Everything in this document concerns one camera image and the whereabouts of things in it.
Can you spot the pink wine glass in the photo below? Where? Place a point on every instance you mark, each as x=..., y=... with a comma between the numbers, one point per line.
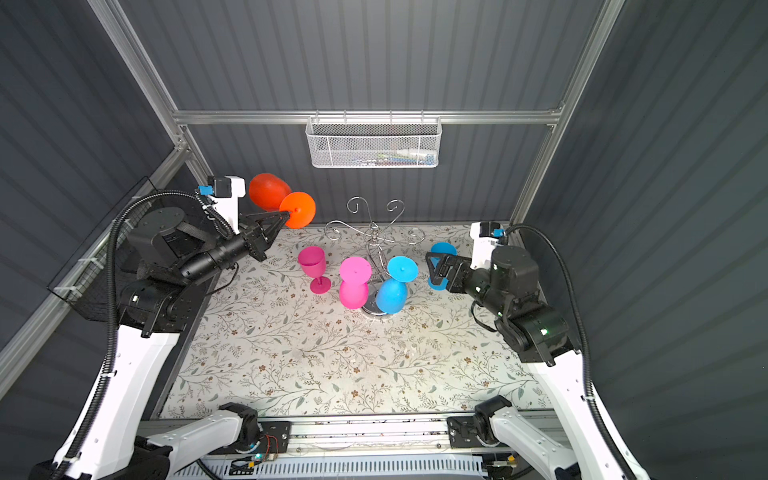
x=355, y=273
x=312, y=261

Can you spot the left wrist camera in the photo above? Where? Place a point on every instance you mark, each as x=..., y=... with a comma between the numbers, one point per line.
x=223, y=193

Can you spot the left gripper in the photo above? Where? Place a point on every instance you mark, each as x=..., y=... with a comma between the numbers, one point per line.
x=256, y=239

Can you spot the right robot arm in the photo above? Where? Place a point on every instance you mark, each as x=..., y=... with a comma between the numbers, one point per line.
x=503, y=279

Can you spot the red wine glass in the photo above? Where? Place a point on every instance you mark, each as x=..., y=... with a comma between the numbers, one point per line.
x=272, y=194

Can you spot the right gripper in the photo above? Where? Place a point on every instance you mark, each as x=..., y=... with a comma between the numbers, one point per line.
x=460, y=267

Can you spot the black wire basket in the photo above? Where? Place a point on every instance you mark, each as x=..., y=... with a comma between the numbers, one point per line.
x=90, y=282

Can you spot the white wire mesh basket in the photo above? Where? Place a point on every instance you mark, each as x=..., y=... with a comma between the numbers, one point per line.
x=371, y=145

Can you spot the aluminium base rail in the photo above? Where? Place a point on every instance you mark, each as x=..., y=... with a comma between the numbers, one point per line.
x=421, y=445

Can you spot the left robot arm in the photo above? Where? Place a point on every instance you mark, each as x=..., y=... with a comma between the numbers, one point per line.
x=104, y=442

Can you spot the chrome wine glass rack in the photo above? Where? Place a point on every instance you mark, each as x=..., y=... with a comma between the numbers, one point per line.
x=376, y=240

